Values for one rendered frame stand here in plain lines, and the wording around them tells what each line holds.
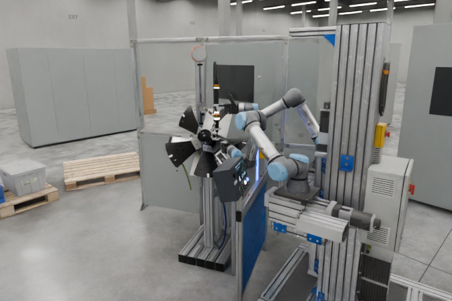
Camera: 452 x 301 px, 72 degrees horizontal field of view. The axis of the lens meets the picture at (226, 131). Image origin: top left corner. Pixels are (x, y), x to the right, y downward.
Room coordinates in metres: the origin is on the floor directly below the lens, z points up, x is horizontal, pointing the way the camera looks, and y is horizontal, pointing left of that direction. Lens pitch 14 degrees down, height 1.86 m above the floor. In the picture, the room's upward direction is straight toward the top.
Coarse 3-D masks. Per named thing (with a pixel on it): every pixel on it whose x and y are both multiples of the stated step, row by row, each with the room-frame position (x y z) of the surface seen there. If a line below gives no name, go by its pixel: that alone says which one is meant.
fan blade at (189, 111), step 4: (188, 108) 2.76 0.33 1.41; (184, 112) 2.77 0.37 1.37; (188, 112) 2.74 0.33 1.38; (192, 112) 2.71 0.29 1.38; (184, 116) 2.76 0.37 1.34; (188, 116) 2.72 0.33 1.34; (192, 116) 2.69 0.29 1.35; (180, 120) 2.78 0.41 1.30; (184, 120) 2.75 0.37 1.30; (188, 120) 2.71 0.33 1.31; (192, 120) 2.68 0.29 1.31; (196, 120) 2.65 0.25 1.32; (180, 124) 2.78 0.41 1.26; (184, 124) 2.75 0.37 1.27; (188, 124) 2.72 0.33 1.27; (192, 124) 2.68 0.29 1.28; (196, 124) 2.64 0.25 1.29; (184, 128) 2.75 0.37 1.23; (188, 128) 2.72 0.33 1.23; (192, 128) 2.68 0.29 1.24; (196, 128) 2.64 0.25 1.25; (192, 132) 2.69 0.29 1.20; (196, 132) 2.65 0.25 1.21
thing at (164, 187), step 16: (144, 144) 3.61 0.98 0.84; (160, 144) 3.53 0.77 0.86; (144, 160) 3.61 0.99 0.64; (160, 160) 3.54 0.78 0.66; (192, 160) 3.39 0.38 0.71; (144, 176) 3.62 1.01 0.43; (160, 176) 3.54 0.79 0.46; (176, 176) 3.47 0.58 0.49; (192, 176) 3.40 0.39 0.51; (160, 192) 3.54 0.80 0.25; (176, 192) 3.47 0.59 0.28; (192, 192) 3.40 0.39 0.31; (176, 208) 3.47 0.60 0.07; (192, 208) 3.40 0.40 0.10
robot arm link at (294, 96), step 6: (294, 90) 2.32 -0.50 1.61; (288, 96) 2.28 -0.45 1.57; (294, 96) 2.27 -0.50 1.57; (300, 96) 2.29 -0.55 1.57; (276, 102) 2.31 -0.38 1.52; (282, 102) 2.27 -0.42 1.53; (288, 102) 2.26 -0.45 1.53; (294, 102) 2.27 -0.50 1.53; (270, 108) 2.30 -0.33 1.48; (276, 108) 2.29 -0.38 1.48; (282, 108) 2.29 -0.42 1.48; (288, 108) 2.29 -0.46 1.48; (270, 114) 2.30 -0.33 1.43
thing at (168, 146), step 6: (168, 144) 2.56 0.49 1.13; (174, 144) 2.55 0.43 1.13; (180, 144) 2.55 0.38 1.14; (186, 144) 2.54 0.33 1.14; (192, 144) 2.55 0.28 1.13; (168, 150) 2.54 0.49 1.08; (174, 150) 2.54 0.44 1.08; (180, 150) 2.54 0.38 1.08; (186, 150) 2.54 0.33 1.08; (192, 150) 2.55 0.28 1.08; (174, 156) 2.53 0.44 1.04; (180, 156) 2.53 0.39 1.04; (186, 156) 2.54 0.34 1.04; (174, 162) 2.52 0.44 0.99; (180, 162) 2.53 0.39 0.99
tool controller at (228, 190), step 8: (232, 160) 1.81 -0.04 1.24; (240, 160) 1.81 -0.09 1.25; (224, 168) 1.67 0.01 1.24; (232, 168) 1.66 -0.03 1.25; (240, 168) 1.77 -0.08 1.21; (216, 176) 1.65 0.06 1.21; (224, 176) 1.63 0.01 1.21; (232, 176) 1.63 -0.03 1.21; (216, 184) 1.65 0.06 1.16; (224, 184) 1.63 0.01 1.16; (232, 184) 1.62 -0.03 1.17; (240, 184) 1.70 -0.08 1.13; (248, 184) 1.82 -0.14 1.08; (224, 192) 1.63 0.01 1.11; (232, 192) 1.62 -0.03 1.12; (240, 192) 1.67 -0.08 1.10; (224, 200) 1.63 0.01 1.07; (232, 200) 1.62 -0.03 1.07
